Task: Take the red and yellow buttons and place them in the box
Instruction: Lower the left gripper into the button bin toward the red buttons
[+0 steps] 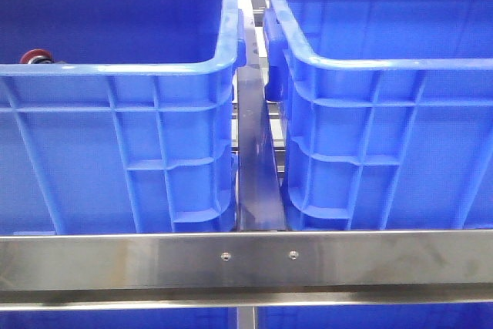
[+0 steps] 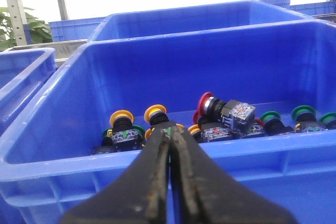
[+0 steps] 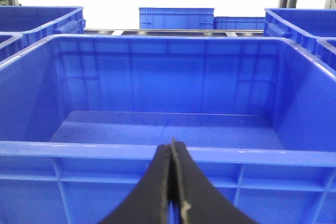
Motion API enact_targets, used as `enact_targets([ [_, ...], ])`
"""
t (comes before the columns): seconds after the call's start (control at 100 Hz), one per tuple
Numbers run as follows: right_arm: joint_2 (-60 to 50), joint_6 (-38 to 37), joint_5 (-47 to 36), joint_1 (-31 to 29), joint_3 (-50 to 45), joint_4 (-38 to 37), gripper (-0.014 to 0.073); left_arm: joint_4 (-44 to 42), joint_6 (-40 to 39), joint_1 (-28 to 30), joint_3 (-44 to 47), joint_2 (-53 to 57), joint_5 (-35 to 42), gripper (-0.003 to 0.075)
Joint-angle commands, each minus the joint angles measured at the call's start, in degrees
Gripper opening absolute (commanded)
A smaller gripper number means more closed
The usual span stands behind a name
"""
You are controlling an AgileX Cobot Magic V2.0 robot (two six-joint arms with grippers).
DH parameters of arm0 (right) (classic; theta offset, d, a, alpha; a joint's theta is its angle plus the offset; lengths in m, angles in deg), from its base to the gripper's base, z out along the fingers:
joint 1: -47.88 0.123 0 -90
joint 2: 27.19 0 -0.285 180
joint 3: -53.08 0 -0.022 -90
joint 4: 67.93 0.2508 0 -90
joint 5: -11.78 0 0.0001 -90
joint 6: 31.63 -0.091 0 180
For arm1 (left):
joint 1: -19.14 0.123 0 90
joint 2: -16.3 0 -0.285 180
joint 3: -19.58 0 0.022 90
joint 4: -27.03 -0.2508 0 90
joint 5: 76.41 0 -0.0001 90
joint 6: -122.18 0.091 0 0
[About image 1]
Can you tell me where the red mushroom push button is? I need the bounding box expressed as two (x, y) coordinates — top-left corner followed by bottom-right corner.
(19, 49), (54, 64)

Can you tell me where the blue plastic bin front left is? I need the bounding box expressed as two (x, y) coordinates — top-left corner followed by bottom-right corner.
(1, 0), (245, 235)

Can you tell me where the blue plastic bin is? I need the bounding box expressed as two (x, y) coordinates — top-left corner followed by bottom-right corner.
(263, 0), (492, 230)
(1, 0), (245, 235)

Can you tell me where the blue plastic bin front right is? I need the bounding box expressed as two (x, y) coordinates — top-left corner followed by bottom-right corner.
(263, 0), (492, 230)

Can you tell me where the blue bin lower left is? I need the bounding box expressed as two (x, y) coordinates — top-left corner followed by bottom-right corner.
(1, 308), (236, 328)

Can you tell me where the blue bin lower right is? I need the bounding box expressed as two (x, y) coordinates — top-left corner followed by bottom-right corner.
(258, 303), (492, 328)

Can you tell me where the stainless steel front rail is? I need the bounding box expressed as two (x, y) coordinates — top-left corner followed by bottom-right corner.
(1, 230), (492, 311)

